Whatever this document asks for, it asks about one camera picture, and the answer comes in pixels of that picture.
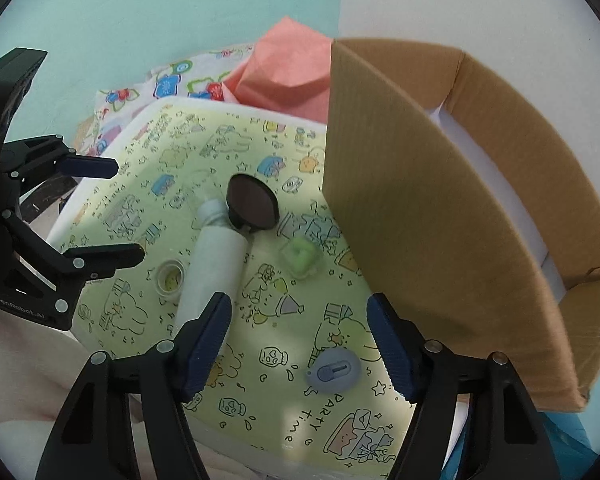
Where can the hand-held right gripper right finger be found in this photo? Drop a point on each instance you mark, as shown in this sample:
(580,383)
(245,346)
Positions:
(392,350)

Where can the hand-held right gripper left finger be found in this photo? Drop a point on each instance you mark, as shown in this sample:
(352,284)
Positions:
(207,345)

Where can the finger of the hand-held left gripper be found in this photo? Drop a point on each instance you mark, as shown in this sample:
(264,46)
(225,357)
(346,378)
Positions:
(105,257)
(92,166)

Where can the blue-grey round gadget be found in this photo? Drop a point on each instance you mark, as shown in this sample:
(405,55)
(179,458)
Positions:
(334,372)

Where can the small round clear cap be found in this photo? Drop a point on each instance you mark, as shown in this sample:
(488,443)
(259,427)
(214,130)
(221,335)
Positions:
(171,278)

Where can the white cylindrical tube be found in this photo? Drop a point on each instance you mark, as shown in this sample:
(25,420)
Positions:
(212,260)

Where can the black oval compact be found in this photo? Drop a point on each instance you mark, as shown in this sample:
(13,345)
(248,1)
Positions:
(250,202)

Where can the brown cardboard box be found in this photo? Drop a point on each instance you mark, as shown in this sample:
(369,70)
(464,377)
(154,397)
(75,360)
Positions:
(405,200)

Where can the floral printed cloth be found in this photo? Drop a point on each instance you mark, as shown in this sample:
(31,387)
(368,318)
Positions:
(170,82)

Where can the green item in clear case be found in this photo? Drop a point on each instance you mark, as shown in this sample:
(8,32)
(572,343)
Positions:
(300,257)

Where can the white blanket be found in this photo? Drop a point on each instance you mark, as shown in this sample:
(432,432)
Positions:
(15,385)

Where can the white paper box liner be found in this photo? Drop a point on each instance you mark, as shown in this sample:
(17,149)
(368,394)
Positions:
(505,195)

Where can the teal cloth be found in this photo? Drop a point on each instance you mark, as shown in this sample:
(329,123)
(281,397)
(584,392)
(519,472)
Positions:
(570,445)

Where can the pink crumpled paper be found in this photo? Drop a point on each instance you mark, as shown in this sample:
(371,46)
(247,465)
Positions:
(285,75)

